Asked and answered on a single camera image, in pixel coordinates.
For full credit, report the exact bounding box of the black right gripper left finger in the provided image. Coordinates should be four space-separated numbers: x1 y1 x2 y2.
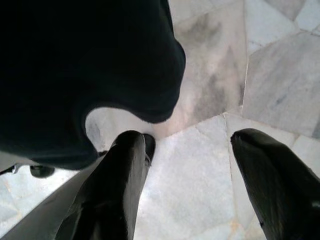
56 129 156 240

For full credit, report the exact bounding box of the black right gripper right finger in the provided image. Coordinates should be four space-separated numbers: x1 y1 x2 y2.
230 128 320 240

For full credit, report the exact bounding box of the black shirt red collar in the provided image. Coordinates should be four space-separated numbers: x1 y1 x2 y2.
0 0 187 171

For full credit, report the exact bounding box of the grey right robot leg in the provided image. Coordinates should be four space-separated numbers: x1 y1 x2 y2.
0 151 111 240

